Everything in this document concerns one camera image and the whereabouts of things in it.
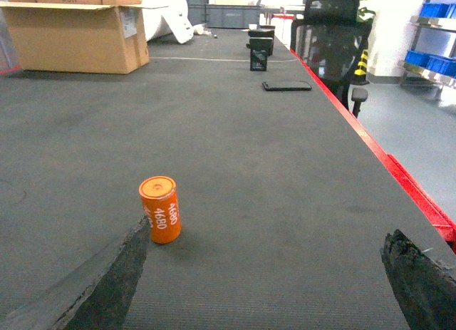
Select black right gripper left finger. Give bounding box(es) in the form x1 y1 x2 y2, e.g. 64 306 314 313
1 217 150 329

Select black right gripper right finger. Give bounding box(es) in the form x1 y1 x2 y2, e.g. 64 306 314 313
380 229 455 329

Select orange cylindrical cap 4680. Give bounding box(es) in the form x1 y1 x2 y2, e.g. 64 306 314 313
138 176 182 244

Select steel shelf rack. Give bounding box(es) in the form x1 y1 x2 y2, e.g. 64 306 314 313
399 0 455 100

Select black smartphone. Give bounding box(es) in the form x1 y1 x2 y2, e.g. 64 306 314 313
262 81 312 92

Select large cardboard box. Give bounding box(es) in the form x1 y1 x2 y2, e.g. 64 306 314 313
1 1 165 74

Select black office chair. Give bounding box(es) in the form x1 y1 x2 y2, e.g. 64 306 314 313
290 0 372 117

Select white foam roll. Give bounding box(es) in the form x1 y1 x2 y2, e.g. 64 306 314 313
142 0 194 44

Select black small box front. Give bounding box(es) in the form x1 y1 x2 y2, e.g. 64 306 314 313
249 37 273 71

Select black small box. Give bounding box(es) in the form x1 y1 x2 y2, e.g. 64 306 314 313
248 25 276 38
249 37 273 71

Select grey plastic crate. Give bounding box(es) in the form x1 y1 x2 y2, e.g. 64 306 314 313
188 4 260 29

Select black small box rear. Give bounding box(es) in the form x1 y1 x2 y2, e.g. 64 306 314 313
248 25 276 38

